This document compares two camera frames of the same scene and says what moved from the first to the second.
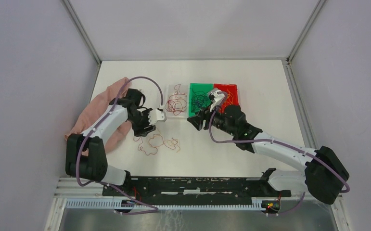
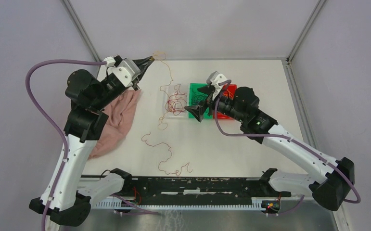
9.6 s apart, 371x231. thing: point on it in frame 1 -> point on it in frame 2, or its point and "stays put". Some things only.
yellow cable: x=229 y=98 stays put
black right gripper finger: x=197 y=121 -> x=198 y=111
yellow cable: x=172 y=144 -> x=164 y=60
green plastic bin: x=199 y=98 stays put
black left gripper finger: x=143 y=132 -> x=140 y=62
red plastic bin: x=231 y=90 stays put
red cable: x=177 y=94 -> x=178 y=100
